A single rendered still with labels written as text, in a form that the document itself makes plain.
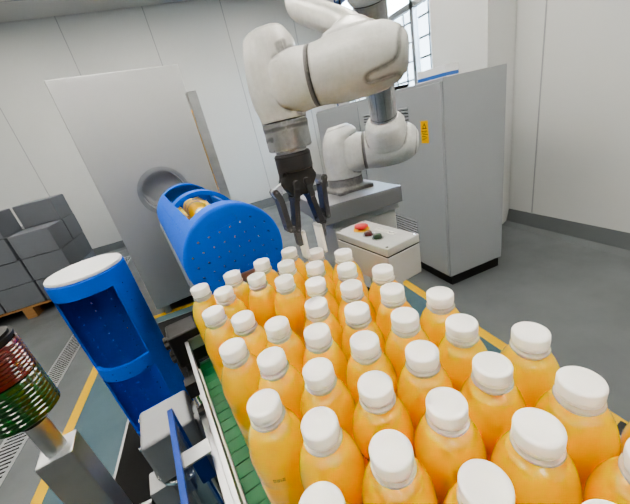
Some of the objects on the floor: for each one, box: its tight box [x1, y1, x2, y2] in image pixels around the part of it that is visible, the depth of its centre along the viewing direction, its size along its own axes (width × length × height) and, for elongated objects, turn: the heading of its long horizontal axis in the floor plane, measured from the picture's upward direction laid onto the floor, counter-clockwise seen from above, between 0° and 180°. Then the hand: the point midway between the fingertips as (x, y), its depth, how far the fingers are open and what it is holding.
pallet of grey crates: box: [0, 194, 96, 332], centre depth 366 cm, size 120×80×119 cm
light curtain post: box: [185, 90, 231, 200], centre depth 230 cm, size 6×6×170 cm
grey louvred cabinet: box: [316, 63, 507, 285], centre depth 312 cm, size 54×215×145 cm, turn 46°
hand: (312, 241), depth 71 cm, fingers closed on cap, 4 cm apart
